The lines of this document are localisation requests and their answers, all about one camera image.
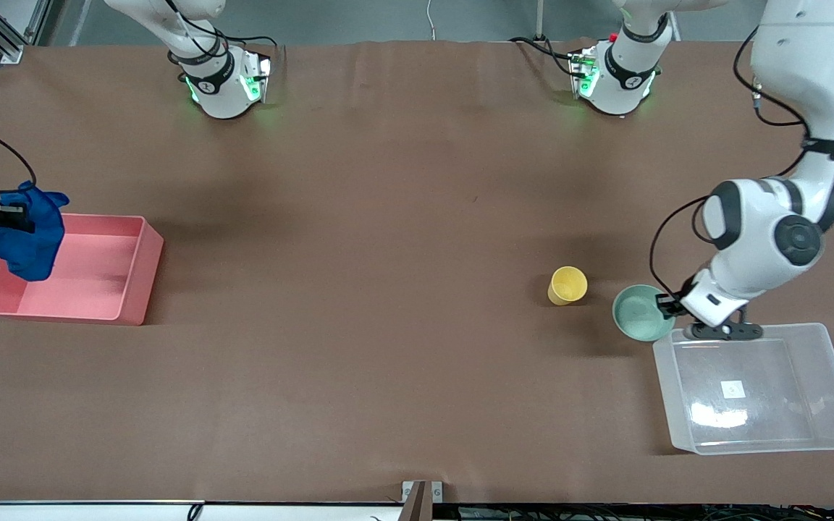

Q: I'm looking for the blue cloth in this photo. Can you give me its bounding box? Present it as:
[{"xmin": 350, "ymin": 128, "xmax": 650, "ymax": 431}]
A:
[{"xmin": 0, "ymin": 181, "xmax": 70, "ymax": 283}]

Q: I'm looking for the pink plastic bin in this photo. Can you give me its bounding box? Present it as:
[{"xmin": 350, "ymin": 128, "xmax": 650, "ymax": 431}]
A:
[{"xmin": 0, "ymin": 211, "xmax": 165, "ymax": 326}]

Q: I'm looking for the brown table cover sheet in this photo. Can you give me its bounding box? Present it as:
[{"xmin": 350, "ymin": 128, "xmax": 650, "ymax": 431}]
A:
[{"xmin": 0, "ymin": 38, "xmax": 834, "ymax": 505}]

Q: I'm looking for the yellow plastic cup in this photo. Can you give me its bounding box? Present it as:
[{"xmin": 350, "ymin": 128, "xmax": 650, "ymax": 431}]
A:
[{"xmin": 547, "ymin": 266, "xmax": 589, "ymax": 306}]

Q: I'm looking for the white table edge rail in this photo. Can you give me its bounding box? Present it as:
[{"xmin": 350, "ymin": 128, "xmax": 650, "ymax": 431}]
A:
[{"xmin": 0, "ymin": 500, "xmax": 405, "ymax": 521}]

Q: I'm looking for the metal table edge bracket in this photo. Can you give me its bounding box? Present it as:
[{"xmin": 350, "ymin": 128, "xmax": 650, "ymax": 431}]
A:
[{"xmin": 401, "ymin": 480, "xmax": 445, "ymax": 521}]

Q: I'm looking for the clear plastic box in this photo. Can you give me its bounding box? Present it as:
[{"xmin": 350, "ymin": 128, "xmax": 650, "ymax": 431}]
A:
[{"xmin": 652, "ymin": 323, "xmax": 834, "ymax": 456}]

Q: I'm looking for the black base cable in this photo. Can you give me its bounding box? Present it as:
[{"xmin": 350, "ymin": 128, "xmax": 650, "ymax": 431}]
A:
[
  {"xmin": 509, "ymin": 35, "xmax": 580, "ymax": 77},
  {"xmin": 164, "ymin": 0, "xmax": 279, "ymax": 63}
]

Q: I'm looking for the black right base cable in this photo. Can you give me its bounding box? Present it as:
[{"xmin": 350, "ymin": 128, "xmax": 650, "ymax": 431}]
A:
[{"xmin": 164, "ymin": 0, "xmax": 279, "ymax": 63}]

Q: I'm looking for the black left base cable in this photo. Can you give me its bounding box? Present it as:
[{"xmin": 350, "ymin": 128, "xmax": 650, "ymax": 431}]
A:
[{"xmin": 509, "ymin": 35, "xmax": 580, "ymax": 77}]

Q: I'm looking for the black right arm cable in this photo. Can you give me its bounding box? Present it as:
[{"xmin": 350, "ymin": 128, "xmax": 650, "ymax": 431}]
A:
[{"xmin": 0, "ymin": 0, "xmax": 38, "ymax": 190}]

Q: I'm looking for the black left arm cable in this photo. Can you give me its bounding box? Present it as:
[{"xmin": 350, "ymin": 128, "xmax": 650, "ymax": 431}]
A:
[{"xmin": 648, "ymin": 25, "xmax": 812, "ymax": 299}]

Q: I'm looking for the mint green bowl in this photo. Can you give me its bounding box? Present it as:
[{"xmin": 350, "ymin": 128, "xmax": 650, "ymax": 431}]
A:
[{"xmin": 611, "ymin": 284, "xmax": 677, "ymax": 343}]

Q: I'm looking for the aluminium frame profile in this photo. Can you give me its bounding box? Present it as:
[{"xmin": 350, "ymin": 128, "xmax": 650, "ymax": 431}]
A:
[{"xmin": 0, "ymin": 0, "xmax": 47, "ymax": 63}]

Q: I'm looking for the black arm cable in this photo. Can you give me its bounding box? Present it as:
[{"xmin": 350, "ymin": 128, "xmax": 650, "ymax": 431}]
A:
[
  {"xmin": 648, "ymin": 25, "xmax": 812, "ymax": 299},
  {"xmin": 0, "ymin": 0, "xmax": 38, "ymax": 190}
]

